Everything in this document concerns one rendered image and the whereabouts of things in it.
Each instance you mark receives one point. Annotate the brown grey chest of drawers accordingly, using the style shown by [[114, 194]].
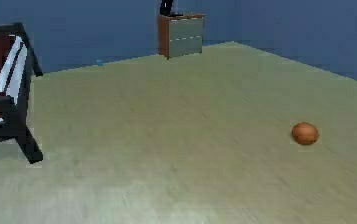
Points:
[[185, 36]]

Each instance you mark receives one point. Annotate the black object on chest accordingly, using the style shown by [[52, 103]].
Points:
[[166, 7]]

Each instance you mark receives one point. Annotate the orange basketball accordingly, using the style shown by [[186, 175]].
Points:
[[305, 133]]

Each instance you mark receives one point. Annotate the small blue ball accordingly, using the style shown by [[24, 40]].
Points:
[[100, 62]]

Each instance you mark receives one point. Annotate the black framed bed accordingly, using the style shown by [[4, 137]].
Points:
[[19, 110]]

